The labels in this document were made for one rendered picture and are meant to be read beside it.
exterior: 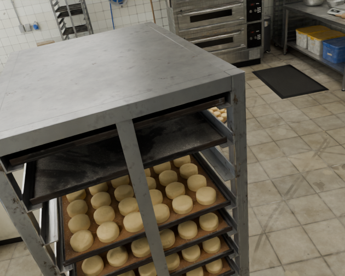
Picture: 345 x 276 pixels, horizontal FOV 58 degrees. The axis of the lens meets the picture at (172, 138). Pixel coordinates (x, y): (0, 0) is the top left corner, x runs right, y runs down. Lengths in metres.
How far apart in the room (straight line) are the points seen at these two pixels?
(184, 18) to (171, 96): 4.81
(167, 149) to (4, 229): 2.55
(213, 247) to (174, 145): 0.34
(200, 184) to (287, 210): 2.12
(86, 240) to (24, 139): 0.30
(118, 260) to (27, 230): 0.25
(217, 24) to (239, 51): 0.65
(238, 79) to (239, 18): 4.99
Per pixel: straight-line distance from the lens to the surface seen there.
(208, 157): 0.78
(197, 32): 5.47
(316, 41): 5.61
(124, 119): 0.55
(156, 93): 0.56
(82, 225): 0.79
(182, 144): 0.67
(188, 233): 0.82
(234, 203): 0.78
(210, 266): 0.98
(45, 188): 0.67
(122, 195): 0.83
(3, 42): 6.77
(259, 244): 2.62
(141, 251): 0.81
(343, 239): 2.77
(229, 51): 5.69
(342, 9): 5.22
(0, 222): 3.06
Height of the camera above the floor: 2.04
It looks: 31 degrees down
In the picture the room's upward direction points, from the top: 10 degrees counter-clockwise
